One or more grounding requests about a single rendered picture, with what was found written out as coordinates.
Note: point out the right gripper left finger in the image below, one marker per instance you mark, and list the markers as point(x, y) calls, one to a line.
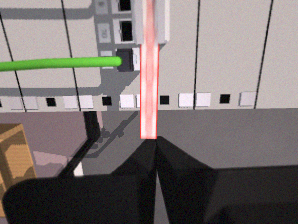
point(89, 199)

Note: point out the cardboard box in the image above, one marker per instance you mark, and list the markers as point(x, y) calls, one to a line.
point(15, 159)

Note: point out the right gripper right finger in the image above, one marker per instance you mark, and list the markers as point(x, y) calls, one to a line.
point(198, 198)

